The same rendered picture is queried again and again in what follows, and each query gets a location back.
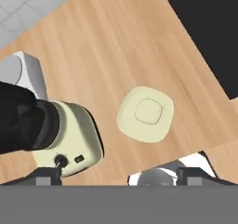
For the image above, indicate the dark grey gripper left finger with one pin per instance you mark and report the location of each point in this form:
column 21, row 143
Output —
column 46, row 175

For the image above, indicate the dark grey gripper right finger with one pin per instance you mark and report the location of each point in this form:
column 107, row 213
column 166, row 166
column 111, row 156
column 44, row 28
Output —
column 192, row 175

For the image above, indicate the cream blender lid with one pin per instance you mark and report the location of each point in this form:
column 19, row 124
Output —
column 145, row 114

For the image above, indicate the grey toaster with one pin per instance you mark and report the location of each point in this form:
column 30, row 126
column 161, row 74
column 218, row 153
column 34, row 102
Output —
column 26, row 74

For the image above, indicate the black hob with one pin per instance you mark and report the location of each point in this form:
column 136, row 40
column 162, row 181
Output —
column 207, row 32

